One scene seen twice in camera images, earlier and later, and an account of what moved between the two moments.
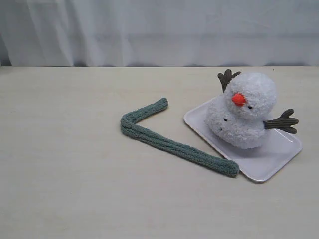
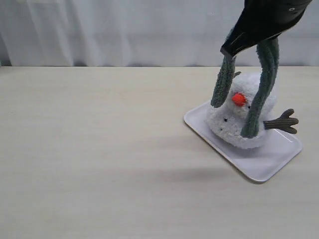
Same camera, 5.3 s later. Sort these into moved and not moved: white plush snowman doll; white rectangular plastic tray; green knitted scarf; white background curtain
Moved: green knitted scarf
Not moved: white background curtain; white plush snowman doll; white rectangular plastic tray
